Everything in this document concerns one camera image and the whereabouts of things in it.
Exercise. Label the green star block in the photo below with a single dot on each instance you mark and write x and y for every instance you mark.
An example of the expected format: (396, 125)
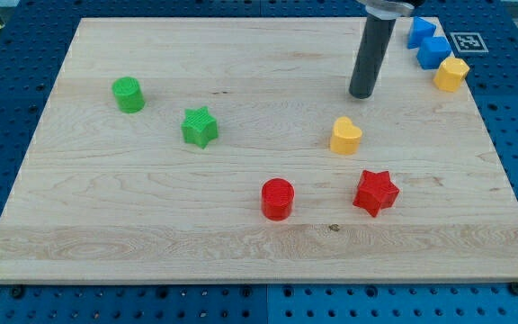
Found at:
(199, 127)

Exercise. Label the yellow heart block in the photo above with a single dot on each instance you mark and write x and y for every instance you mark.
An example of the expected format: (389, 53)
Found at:
(346, 137)

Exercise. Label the red star block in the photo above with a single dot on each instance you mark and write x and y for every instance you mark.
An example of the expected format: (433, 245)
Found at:
(375, 192)

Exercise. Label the red cylinder block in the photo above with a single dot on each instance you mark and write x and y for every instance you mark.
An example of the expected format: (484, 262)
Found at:
(277, 197)

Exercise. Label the wooden board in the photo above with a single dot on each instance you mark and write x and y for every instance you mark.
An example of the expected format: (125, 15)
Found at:
(108, 197)

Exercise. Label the green cylinder block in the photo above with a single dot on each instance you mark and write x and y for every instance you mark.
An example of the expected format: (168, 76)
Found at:
(128, 95)

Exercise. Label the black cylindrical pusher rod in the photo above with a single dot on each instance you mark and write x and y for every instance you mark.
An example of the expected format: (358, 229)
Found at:
(373, 46)

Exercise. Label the blue cube block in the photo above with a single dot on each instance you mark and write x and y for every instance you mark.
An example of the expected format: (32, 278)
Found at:
(433, 51)

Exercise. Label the yellow hexagon block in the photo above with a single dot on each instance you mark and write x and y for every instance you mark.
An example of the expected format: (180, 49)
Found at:
(450, 74)

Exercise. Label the blue triangle block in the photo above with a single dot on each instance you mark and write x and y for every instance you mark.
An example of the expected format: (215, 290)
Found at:
(419, 30)

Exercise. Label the black white fiducial tag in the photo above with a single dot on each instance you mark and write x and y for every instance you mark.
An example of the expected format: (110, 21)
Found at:
(468, 42)

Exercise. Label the silver rod mount flange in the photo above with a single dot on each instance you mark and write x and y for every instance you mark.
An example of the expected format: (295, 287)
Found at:
(387, 10)

